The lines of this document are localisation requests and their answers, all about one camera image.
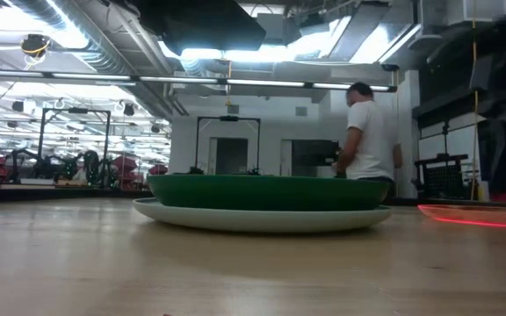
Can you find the black overhead panel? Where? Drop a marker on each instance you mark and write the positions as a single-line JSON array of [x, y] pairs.
[[200, 22]]

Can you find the long ceiling light strip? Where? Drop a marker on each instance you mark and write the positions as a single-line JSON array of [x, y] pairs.
[[182, 80]]

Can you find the orange translucent small plate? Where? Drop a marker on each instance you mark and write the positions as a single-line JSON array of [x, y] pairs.
[[477, 215]]

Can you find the black robot station frame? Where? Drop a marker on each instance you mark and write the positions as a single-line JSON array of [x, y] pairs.
[[229, 118], [77, 110]]

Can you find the black metal cart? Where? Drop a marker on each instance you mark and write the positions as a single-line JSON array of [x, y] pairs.
[[444, 180]]

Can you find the large light blue plate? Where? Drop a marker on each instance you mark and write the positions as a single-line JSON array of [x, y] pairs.
[[262, 221]]

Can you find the person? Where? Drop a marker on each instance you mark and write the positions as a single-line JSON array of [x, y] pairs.
[[371, 136]]

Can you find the black background robot arm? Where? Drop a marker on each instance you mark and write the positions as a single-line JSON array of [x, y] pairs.
[[46, 167], [91, 162]]

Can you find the large dark green plate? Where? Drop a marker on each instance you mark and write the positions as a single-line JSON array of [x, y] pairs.
[[266, 193]]

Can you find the black wall monitor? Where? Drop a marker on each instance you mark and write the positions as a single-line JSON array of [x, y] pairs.
[[314, 152]]

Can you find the silver ventilation duct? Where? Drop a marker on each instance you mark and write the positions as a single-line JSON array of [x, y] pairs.
[[103, 57]]

